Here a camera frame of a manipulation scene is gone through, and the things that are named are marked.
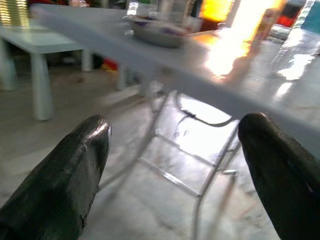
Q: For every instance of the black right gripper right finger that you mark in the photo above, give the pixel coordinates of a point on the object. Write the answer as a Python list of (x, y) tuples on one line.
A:
[(287, 185)]

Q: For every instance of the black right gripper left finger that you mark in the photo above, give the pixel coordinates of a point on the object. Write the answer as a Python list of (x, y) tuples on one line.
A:
[(55, 185)]

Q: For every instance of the yellow and red plush toy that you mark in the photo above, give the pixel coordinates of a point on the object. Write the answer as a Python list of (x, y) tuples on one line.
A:
[(110, 65)]

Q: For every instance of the white plastic kids table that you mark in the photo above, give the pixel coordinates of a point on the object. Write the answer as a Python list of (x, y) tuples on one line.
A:
[(40, 45)]

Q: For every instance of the orange carton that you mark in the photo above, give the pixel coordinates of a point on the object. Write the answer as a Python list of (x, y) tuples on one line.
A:
[(268, 22)]

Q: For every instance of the grey folding table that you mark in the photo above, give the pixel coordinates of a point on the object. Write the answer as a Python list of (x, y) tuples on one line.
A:
[(175, 65)]

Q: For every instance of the yellow ribbed object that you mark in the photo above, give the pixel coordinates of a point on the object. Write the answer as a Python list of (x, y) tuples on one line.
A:
[(13, 12)]

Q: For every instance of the grey bowl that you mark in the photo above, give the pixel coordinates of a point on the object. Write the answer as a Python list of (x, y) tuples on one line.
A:
[(157, 37)]

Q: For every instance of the clear glass jar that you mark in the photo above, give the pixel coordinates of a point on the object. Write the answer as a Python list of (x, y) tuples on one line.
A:
[(175, 12)]

